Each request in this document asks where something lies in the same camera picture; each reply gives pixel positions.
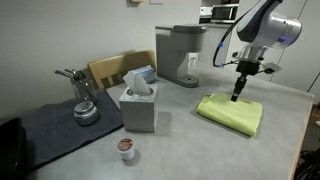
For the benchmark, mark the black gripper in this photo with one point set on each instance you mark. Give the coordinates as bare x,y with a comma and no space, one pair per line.
245,68

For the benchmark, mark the yellow-green towel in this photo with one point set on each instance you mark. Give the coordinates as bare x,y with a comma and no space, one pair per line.
243,115

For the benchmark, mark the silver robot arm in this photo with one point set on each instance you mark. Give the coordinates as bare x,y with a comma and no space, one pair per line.
261,28

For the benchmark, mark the microwave oven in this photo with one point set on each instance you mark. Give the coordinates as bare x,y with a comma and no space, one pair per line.
224,13

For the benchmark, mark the grey coffee machine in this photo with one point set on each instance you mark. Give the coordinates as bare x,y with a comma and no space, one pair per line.
173,44

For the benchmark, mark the blue face mask pack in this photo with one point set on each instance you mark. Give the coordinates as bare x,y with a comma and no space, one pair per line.
147,72

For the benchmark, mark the white tissue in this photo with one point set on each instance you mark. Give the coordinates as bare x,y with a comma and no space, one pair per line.
136,83

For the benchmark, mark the grey tissue box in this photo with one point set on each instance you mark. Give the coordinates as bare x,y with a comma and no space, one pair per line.
139,112

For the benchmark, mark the coffee pod cup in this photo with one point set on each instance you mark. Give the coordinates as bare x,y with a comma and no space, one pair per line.
126,148

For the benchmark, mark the wooden chair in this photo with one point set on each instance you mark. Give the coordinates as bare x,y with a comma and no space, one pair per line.
108,72

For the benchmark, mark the glass jar with utensils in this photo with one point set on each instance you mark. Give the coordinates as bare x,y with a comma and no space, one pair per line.
82,87

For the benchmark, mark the round metal tin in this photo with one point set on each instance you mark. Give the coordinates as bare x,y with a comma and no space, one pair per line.
86,113

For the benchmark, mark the dark blue cloth mat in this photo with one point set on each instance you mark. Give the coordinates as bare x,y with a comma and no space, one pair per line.
52,130

